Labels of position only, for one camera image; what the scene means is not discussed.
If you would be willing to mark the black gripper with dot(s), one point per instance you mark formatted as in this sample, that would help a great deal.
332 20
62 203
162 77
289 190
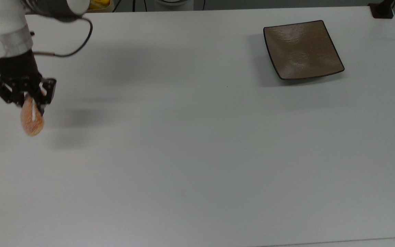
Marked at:
17 70

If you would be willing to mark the round orange bread bun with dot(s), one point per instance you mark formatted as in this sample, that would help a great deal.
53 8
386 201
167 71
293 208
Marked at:
29 123

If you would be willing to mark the square brown ceramic plate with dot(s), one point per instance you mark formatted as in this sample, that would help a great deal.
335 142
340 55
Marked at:
302 49

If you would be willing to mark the yellow object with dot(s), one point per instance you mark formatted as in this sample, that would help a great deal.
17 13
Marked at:
98 4

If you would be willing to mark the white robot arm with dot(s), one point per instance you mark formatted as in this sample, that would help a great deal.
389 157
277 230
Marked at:
5 24

